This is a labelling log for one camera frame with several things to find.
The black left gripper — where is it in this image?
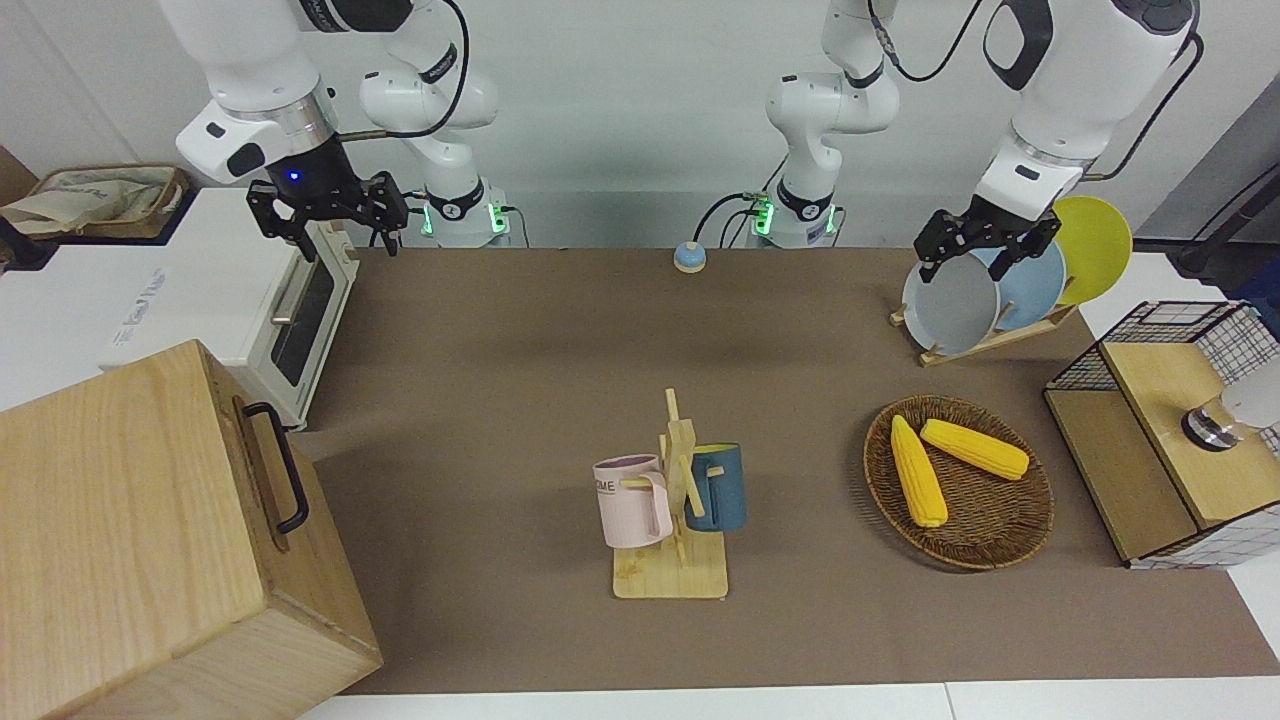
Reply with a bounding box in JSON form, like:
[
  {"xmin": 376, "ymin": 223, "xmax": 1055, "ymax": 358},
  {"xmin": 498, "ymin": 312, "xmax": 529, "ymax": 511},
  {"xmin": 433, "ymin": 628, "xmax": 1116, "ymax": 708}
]
[{"xmin": 913, "ymin": 196, "xmax": 1063, "ymax": 284}]

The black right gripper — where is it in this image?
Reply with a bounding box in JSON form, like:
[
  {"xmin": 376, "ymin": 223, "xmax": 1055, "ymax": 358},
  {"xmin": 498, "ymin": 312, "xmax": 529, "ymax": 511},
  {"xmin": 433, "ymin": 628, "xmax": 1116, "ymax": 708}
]
[{"xmin": 247, "ymin": 138, "xmax": 411, "ymax": 264}]

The translucent water cup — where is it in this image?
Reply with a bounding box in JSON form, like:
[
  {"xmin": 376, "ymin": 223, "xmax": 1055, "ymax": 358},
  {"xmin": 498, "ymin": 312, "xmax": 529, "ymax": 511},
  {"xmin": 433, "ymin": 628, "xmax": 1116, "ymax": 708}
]
[{"xmin": 1182, "ymin": 380, "xmax": 1280, "ymax": 453}]

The pink mug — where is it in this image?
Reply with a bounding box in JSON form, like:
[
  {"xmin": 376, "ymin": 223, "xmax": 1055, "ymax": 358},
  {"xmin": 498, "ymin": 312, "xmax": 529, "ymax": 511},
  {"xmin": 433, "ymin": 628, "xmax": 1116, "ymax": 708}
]
[{"xmin": 593, "ymin": 455, "xmax": 673, "ymax": 549}]

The light blue plate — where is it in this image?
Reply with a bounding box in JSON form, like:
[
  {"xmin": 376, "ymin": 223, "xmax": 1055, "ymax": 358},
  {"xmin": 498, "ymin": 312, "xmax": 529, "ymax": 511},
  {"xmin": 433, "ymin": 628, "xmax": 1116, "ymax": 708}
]
[{"xmin": 975, "ymin": 240, "xmax": 1068, "ymax": 331}]

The grey plate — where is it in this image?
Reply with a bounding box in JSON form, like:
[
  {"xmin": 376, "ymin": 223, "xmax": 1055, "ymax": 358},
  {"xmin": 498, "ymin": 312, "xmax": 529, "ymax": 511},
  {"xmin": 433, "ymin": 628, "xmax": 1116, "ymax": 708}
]
[{"xmin": 902, "ymin": 248, "xmax": 1001, "ymax": 356}]

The wooden plate rack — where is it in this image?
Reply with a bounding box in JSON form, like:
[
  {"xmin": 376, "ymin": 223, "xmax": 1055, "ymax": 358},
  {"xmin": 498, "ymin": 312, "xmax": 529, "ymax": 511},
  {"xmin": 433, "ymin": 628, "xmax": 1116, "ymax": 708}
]
[{"xmin": 890, "ymin": 300, "xmax": 1079, "ymax": 367}]

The yellow plate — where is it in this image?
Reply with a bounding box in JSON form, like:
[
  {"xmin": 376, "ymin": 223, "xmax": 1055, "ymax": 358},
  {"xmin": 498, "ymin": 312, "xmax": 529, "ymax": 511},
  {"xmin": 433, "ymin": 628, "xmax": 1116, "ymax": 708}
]
[{"xmin": 1050, "ymin": 196, "xmax": 1134, "ymax": 307}]

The white toaster oven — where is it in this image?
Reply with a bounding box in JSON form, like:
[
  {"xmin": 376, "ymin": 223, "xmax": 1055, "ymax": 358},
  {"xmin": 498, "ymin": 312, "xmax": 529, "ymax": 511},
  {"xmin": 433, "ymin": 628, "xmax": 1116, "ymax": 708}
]
[{"xmin": 100, "ymin": 188, "xmax": 361, "ymax": 431}]

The yellow corn cob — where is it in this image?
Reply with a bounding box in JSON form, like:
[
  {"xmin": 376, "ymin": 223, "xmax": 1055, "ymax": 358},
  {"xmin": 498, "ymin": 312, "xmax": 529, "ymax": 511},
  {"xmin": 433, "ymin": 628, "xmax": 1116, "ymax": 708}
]
[
  {"xmin": 890, "ymin": 415, "xmax": 949, "ymax": 529},
  {"xmin": 920, "ymin": 419, "xmax": 1030, "ymax": 481}
]

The beige cloth bag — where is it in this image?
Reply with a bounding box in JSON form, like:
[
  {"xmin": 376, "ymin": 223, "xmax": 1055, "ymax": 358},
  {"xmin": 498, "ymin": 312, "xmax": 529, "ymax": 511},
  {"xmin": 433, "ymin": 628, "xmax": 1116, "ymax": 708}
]
[{"xmin": 0, "ymin": 165, "xmax": 191, "ymax": 241}]

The black tripod stand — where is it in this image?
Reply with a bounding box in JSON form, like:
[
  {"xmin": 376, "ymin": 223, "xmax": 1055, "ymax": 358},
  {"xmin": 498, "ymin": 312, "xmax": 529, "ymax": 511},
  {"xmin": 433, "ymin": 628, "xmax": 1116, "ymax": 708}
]
[{"xmin": 1170, "ymin": 165, "xmax": 1280, "ymax": 276}]

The brown table mat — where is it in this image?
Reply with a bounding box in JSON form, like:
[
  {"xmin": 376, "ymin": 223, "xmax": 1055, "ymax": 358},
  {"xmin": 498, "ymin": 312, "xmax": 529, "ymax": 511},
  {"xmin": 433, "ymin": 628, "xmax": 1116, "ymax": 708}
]
[{"xmin": 290, "ymin": 247, "xmax": 1280, "ymax": 696}]

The brown wicker basket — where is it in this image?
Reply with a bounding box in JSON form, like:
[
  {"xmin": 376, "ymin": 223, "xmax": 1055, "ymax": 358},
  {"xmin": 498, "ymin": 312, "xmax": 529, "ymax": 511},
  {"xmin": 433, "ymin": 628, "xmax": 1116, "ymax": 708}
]
[{"xmin": 863, "ymin": 395, "xmax": 1055, "ymax": 572}]

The dark blue mug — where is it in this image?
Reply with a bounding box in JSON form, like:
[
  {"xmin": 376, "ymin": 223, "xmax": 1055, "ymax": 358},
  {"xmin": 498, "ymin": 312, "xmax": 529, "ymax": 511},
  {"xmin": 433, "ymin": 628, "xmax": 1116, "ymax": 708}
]
[{"xmin": 686, "ymin": 443, "xmax": 748, "ymax": 531}]

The wooden cabinet box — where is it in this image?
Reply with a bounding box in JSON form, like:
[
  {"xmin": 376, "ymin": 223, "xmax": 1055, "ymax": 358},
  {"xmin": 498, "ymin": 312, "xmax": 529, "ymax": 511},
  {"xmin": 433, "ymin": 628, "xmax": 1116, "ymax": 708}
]
[{"xmin": 0, "ymin": 338, "xmax": 384, "ymax": 720}]

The wooden mug rack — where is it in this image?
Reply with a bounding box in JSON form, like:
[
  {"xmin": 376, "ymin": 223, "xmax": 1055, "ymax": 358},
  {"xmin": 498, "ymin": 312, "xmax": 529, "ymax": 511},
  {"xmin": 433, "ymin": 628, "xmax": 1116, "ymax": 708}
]
[{"xmin": 612, "ymin": 388, "xmax": 729, "ymax": 601}]

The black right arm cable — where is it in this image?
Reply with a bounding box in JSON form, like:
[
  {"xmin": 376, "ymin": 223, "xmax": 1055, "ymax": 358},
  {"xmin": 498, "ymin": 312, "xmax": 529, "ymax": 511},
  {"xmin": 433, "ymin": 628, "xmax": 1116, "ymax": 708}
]
[{"xmin": 335, "ymin": 0, "xmax": 471, "ymax": 141}]

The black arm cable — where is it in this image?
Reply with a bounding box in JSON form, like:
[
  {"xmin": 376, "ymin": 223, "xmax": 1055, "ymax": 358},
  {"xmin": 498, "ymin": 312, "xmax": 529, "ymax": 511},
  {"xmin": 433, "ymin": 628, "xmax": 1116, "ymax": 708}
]
[
  {"xmin": 868, "ymin": 0, "xmax": 1204, "ymax": 183},
  {"xmin": 335, "ymin": 0, "xmax": 471, "ymax": 141}
]

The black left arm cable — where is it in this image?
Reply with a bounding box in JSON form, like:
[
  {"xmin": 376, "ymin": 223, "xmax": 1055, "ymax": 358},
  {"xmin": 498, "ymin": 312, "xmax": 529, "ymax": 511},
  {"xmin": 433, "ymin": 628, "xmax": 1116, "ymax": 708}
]
[{"xmin": 868, "ymin": 0, "xmax": 1204, "ymax": 183}]

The wire and wood shelf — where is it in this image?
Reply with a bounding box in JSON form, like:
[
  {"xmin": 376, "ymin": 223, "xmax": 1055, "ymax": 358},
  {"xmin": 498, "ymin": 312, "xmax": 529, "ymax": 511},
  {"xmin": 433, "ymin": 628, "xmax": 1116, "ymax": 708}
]
[{"xmin": 1043, "ymin": 300, "xmax": 1280, "ymax": 571}]

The black cabinet handle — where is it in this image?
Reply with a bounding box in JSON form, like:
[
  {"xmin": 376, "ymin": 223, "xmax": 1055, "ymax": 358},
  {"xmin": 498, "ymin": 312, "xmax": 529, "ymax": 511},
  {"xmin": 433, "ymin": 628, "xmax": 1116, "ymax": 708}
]
[{"xmin": 243, "ymin": 402, "xmax": 310, "ymax": 535}]

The black base power cable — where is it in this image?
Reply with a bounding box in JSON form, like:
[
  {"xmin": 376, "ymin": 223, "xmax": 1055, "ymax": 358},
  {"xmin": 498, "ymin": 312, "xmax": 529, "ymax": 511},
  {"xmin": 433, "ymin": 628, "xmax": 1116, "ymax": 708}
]
[{"xmin": 693, "ymin": 190, "xmax": 769, "ymax": 248}]

